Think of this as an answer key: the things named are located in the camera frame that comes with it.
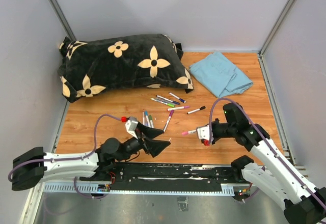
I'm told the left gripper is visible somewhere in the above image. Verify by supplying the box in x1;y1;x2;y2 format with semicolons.
116;122;171;162

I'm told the pink cap marker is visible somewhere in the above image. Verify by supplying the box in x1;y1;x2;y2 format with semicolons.
181;130;197;135

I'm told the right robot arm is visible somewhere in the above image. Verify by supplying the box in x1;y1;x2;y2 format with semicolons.
196;100;325;223

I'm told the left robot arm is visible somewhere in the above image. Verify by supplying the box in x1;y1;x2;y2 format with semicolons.
8;123;171;191

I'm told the black cap marker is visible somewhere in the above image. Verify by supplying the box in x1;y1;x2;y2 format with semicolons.
187;106;206;115

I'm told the purple cap marker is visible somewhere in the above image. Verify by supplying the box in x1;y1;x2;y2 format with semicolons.
163;110;174;132

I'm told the navy cap marker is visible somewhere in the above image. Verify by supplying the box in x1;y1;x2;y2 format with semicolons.
156;95;180;105

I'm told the light blue folded cloth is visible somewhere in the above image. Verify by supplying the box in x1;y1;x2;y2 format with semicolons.
190;52;253;98

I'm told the black floral pillow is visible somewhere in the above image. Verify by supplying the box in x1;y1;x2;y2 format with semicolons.
58;34;194;103

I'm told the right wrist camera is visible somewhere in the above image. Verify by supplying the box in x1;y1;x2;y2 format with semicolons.
196;125;211;141

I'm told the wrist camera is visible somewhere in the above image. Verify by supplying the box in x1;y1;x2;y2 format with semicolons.
196;125;211;141
125;117;139;138

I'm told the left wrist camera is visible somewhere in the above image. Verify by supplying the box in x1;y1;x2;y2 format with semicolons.
125;117;139;138

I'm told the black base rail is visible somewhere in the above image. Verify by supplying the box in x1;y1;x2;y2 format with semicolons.
79;162;249;192

